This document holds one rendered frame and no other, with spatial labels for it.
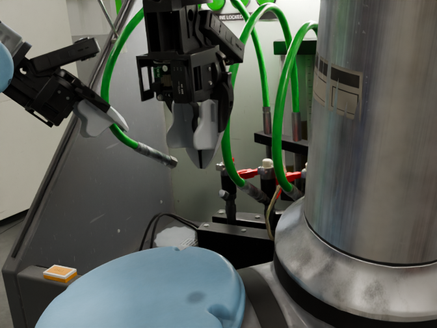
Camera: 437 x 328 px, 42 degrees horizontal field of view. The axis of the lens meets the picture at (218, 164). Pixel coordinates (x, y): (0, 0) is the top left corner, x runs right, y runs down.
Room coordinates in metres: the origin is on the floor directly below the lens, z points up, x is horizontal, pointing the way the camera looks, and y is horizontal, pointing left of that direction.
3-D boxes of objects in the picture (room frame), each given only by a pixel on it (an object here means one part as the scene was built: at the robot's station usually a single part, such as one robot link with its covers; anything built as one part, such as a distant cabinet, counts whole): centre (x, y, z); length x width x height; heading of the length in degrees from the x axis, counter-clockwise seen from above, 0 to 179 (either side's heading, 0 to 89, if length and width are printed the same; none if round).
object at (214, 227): (0.94, -0.12, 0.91); 0.34 x 0.10 x 0.15; 62
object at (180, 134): (0.67, 0.04, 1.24); 0.06 x 0.03 x 0.09; 152
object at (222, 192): (0.99, -0.01, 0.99); 0.05 x 0.03 x 0.21; 152
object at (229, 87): (0.67, 0.00, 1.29); 0.05 x 0.02 x 0.09; 62
